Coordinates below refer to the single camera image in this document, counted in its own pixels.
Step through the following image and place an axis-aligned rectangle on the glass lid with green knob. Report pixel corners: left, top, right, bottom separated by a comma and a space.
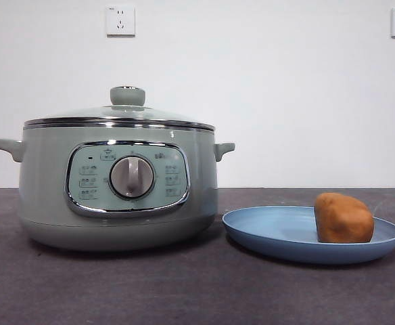
23, 85, 216, 130

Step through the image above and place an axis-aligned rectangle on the brown potato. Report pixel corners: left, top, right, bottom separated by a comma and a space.
313, 192, 375, 244

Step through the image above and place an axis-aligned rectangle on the blue round plate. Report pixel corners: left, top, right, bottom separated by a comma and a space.
221, 204, 395, 265

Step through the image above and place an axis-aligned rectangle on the pale green electric steamer pot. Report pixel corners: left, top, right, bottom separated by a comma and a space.
0, 123, 236, 252

